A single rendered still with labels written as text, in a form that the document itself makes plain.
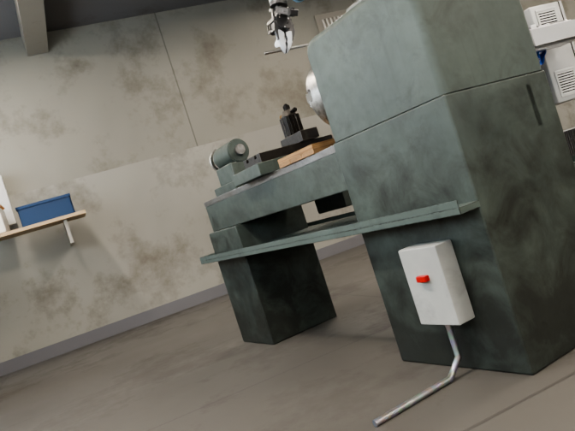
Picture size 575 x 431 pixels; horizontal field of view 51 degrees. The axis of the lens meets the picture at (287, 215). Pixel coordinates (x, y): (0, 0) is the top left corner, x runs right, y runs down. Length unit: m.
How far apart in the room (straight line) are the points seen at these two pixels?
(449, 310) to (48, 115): 5.16
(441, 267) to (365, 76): 0.68
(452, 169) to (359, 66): 0.49
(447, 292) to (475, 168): 0.39
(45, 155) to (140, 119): 1.01
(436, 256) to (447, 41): 0.64
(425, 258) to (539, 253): 0.34
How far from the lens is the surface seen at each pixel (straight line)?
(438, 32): 1.89
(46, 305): 6.27
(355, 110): 2.13
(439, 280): 1.93
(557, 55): 3.19
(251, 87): 6.87
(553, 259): 2.04
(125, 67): 6.66
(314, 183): 2.54
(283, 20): 2.49
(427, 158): 1.92
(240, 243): 3.25
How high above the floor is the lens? 0.69
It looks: 1 degrees down
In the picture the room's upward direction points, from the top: 18 degrees counter-clockwise
